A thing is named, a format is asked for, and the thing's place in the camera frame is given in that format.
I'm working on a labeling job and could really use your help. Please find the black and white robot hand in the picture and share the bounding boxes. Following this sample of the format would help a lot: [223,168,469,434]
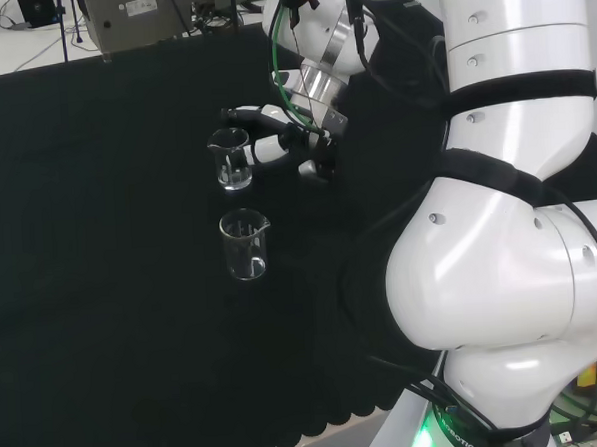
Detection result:
[220,99,352,189]

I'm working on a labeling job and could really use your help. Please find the green cable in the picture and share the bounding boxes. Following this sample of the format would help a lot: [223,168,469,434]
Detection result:
[265,0,328,136]

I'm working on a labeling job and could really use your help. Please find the black camera tripod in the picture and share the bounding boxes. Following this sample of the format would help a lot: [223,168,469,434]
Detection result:
[54,0,85,64]

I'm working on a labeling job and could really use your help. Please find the grey metal box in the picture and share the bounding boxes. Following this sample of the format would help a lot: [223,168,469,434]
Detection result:
[77,0,196,59]

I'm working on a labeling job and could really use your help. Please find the clear glass beaker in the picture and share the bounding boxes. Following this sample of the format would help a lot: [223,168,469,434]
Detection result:
[204,127,255,193]
[218,206,274,283]

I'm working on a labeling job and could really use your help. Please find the tangled black cable bundle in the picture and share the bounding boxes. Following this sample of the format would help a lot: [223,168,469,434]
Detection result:
[191,0,244,38]

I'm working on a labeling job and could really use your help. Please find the black computer tower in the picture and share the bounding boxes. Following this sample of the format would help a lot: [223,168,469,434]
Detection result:
[17,0,59,29]

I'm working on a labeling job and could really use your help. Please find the black bench cloth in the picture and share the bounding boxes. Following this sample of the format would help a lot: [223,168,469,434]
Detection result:
[0,5,597,447]

